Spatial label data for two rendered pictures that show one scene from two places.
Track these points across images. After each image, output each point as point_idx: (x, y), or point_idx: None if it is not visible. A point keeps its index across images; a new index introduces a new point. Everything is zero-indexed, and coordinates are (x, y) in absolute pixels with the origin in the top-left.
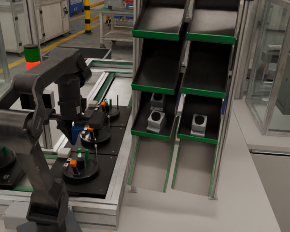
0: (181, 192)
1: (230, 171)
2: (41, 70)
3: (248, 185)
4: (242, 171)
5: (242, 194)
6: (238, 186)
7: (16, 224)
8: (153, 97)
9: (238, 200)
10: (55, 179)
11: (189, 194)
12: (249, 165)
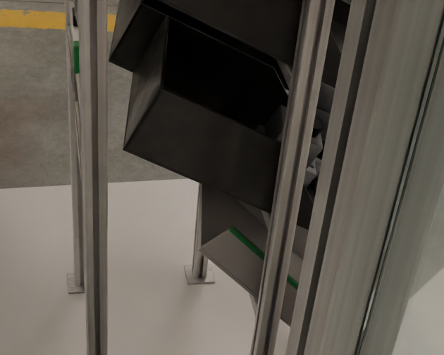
0: (208, 340)
1: (70, 235)
2: None
3: (127, 206)
4: (65, 213)
5: (168, 220)
6: (139, 225)
7: None
8: (313, 134)
9: (194, 227)
10: None
11: (207, 321)
12: (29, 197)
